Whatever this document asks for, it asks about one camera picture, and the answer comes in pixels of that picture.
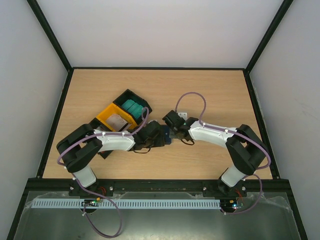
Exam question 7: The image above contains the teal card stack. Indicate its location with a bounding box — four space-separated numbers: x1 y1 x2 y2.
121 99 145 119

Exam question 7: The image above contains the black bin with teal cards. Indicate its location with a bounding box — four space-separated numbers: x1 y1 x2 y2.
113 89 153 125

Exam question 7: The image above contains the blue leather card holder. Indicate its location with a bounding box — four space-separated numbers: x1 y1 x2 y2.
161 124 179 145

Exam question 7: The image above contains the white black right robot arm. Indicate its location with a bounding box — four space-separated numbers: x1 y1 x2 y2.
162 110 270 196

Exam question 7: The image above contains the light blue slotted cable duct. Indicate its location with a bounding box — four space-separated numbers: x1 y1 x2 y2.
31 198 221 210

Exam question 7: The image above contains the white red card stack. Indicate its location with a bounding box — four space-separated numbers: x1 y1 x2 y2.
105 114 132 132

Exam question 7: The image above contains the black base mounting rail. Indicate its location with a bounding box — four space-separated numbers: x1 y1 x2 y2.
68 178 248 198

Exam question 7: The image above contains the black aluminium frame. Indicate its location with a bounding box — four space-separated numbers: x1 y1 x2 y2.
4 0 308 240

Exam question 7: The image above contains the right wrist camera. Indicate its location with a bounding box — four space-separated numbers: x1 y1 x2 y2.
177 112 188 121

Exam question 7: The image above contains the black bin with red cards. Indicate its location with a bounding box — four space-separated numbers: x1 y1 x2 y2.
88 118 113 160

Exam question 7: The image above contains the yellow plastic bin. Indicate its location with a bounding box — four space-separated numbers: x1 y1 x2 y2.
96 103 137 132

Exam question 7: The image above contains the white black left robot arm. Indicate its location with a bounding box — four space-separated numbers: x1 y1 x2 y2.
56 121 168 188

